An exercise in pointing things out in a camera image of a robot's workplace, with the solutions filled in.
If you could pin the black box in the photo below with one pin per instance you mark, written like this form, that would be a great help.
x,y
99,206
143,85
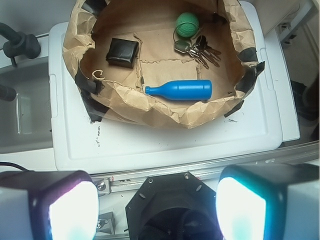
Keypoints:
x,y
122,52

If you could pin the brown paper bag bowl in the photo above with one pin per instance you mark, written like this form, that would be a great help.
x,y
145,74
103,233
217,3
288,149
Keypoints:
x,y
118,93

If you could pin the blue plastic bottle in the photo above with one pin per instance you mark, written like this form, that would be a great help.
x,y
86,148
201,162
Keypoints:
x,y
183,90

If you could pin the clear plastic bin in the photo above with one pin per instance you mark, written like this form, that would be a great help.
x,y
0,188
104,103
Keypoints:
x,y
25,122

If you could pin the green ball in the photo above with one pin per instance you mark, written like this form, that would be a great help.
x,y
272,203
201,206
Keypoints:
x,y
187,25

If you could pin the black octagonal mount plate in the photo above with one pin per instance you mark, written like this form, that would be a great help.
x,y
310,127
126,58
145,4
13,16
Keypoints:
x,y
175,206

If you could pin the black knob clamp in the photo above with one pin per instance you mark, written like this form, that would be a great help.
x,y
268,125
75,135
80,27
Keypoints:
x,y
19,44

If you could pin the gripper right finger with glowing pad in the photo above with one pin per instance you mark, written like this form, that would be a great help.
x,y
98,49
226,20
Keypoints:
x,y
269,202

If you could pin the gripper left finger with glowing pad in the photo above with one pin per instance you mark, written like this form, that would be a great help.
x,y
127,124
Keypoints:
x,y
48,205

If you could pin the bunch of keys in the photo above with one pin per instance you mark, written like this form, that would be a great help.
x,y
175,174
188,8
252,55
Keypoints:
x,y
198,50

